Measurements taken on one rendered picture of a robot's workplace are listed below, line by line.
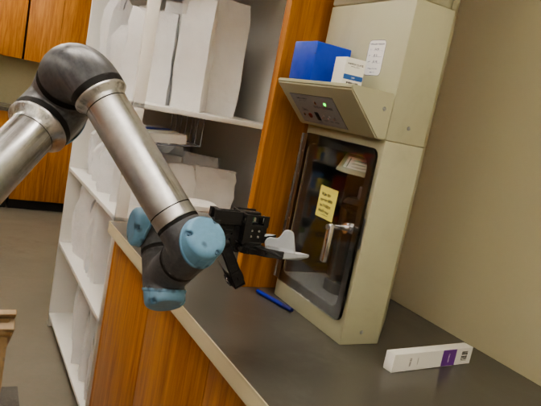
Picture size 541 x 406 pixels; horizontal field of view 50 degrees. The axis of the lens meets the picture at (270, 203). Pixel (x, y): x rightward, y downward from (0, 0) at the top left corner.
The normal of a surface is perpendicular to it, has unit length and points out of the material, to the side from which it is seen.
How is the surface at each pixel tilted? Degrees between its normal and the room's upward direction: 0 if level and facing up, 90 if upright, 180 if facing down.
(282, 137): 90
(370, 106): 90
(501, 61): 90
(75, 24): 90
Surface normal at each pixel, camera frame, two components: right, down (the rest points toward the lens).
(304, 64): -0.87, -0.09
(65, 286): 0.46, 0.23
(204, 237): 0.53, -0.45
